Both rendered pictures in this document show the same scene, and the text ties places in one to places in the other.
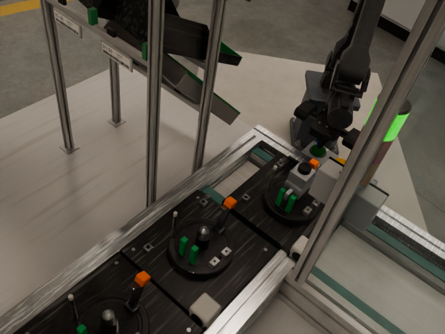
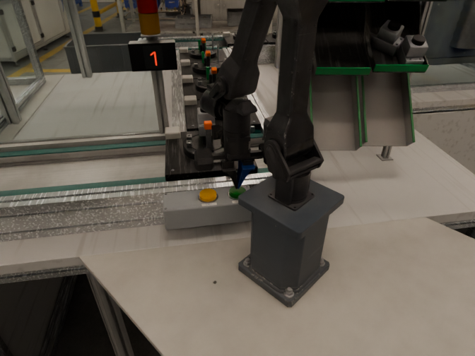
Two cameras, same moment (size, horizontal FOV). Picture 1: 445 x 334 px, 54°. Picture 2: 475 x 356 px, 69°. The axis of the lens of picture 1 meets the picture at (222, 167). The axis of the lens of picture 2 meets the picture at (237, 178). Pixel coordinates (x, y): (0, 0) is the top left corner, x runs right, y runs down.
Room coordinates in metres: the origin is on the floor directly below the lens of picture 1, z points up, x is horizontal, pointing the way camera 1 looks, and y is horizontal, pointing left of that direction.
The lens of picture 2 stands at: (1.41, -0.69, 1.46)
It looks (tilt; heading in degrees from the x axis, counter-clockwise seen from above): 34 degrees down; 139
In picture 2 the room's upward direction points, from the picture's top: straight up
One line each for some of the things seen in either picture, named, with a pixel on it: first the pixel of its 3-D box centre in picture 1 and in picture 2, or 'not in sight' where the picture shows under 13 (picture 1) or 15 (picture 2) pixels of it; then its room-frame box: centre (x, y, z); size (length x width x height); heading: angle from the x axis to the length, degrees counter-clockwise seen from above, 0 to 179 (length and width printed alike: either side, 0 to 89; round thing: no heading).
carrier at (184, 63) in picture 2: not in sight; (206, 60); (0.10, 0.27, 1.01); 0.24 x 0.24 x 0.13; 58
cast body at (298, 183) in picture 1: (298, 179); (206, 117); (0.69, -0.17, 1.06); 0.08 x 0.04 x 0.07; 148
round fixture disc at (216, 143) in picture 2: (292, 199); (208, 145); (0.70, -0.18, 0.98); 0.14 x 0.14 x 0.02
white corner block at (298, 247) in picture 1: (302, 251); (172, 135); (0.57, -0.21, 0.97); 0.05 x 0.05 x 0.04; 58
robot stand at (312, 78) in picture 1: (322, 114); (287, 235); (1.08, -0.27, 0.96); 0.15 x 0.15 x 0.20; 5
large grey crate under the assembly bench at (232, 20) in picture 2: not in sight; (244, 17); (-3.40, 3.67, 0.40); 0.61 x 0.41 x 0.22; 50
